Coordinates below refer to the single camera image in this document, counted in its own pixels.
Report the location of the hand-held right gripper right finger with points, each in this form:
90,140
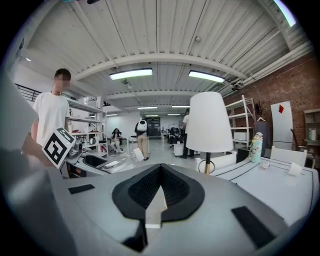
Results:
225,205

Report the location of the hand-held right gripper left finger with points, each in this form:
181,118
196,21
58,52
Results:
95,200

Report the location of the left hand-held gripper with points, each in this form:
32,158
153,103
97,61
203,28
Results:
58,147

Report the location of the white paper cup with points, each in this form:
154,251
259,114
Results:
295,169

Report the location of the person's left forearm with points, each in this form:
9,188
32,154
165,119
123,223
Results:
31,147

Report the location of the white work table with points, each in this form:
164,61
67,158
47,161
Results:
262,192

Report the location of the steel electric kettle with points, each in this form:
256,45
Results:
92,140

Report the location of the white metal shelving rack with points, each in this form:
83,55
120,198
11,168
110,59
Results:
241,117
85,117

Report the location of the black storage crate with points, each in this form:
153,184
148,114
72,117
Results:
243,154

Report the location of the white round backpack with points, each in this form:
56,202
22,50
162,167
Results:
143,126

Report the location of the mint green patterned flask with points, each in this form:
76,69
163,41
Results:
257,150

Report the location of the ceiling strip light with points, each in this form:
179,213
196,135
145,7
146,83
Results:
285,12
180,106
147,107
206,76
130,74

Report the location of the white wooden chair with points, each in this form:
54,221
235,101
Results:
288,156

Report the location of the white shade table lamp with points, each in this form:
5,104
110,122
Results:
210,125

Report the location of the grey coat on hanger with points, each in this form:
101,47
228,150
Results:
262,132

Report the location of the black balcony railing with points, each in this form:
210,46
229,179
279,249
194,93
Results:
27,92

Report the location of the white refrigerator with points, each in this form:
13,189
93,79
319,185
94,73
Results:
282,125

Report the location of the white jar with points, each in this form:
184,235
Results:
311,134

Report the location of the wooden cubby shelf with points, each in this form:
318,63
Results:
312,122

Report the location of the round ceiling smoke detector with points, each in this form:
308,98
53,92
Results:
198,38

